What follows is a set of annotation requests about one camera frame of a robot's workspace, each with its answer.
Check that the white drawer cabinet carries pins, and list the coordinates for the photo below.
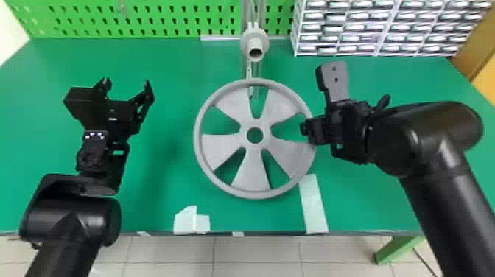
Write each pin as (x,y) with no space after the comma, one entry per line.
(340,27)
(437,27)

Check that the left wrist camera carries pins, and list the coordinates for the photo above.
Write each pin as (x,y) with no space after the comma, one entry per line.
(83,103)

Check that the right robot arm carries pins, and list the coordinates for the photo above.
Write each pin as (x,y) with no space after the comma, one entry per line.
(429,147)

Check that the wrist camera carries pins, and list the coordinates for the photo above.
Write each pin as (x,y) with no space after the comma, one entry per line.
(83,103)
(333,79)

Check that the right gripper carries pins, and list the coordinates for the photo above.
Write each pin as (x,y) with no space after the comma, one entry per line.
(350,131)

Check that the grey wheel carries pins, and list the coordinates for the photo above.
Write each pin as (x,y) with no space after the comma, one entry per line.
(251,170)

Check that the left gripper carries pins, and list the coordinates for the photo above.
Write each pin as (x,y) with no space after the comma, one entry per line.
(121,118)

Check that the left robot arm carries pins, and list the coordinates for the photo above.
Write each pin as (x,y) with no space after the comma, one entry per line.
(69,222)

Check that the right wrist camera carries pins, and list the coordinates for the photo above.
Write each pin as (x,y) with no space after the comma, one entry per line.
(333,79)

